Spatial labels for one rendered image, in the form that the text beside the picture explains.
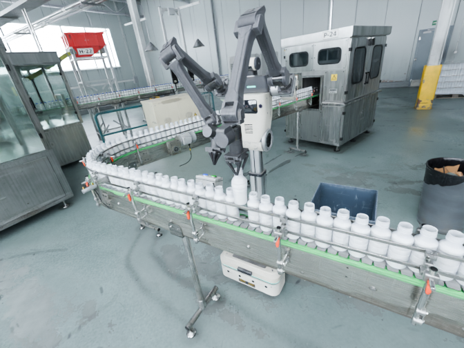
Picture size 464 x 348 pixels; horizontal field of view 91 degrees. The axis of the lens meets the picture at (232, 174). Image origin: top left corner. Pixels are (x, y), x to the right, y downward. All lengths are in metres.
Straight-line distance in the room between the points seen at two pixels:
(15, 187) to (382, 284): 3.87
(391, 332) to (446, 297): 1.09
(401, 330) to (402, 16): 11.80
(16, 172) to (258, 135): 3.20
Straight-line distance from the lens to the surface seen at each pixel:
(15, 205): 4.03
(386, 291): 1.04
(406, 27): 12.78
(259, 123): 1.50
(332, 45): 4.50
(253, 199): 0.99
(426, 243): 0.93
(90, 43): 7.65
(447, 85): 10.10
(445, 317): 1.09
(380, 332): 2.06
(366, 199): 1.57
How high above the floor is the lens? 1.68
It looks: 25 degrees down
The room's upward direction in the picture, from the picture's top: 7 degrees counter-clockwise
